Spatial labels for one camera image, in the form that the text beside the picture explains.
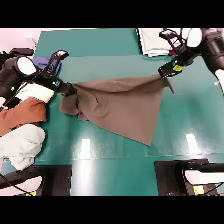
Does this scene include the white folded garment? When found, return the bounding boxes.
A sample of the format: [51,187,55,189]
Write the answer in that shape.
[137,27,174,58]

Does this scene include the brown T-shirt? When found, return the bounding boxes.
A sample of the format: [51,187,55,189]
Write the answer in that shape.
[59,73,175,147]

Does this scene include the blue garment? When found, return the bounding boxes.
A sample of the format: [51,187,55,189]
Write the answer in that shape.
[32,55,63,76]

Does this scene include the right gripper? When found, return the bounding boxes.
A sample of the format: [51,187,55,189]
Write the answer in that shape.
[157,58,188,80]

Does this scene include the pale grey garment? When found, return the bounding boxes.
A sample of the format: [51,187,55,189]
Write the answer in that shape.
[0,123,47,172]

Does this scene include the orange garment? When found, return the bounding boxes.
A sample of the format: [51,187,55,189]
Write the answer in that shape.
[0,97,48,138]

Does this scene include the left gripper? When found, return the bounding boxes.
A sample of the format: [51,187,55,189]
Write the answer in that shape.
[49,77,78,98]

